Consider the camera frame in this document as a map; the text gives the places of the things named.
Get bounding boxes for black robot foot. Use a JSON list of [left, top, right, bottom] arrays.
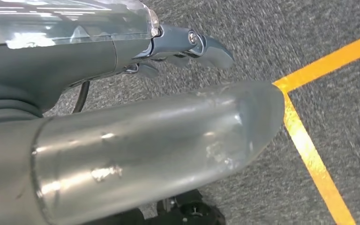
[[83, 188, 227, 225]]

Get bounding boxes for yellow floor tape square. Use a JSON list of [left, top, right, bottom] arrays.
[[272, 29, 360, 225]]

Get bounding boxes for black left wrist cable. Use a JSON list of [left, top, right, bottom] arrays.
[[72, 80, 91, 114]]

